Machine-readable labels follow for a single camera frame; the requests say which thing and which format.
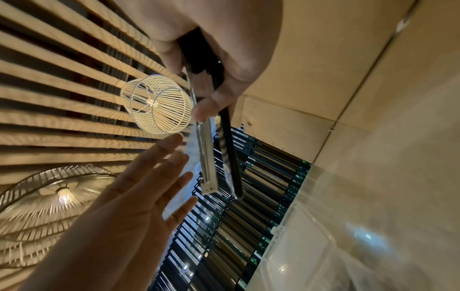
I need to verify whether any person's right hand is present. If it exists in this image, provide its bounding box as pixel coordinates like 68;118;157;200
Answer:
113;0;285;123

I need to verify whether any person's left forearm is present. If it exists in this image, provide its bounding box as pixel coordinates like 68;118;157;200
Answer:
17;238;119;291

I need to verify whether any white wire pendant lamp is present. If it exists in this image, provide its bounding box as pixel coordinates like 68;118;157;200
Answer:
119;74;195;135

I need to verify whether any clear plastic box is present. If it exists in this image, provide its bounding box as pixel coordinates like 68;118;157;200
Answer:
253;202;460;291

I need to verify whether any black stapler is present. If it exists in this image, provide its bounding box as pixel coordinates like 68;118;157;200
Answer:
176;26;245;200

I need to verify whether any bronze wire pendant lamp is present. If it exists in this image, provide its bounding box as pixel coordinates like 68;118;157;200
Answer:
0;163;117;269

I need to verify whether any person's left hand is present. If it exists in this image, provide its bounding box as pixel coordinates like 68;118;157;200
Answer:
53;133;199;291

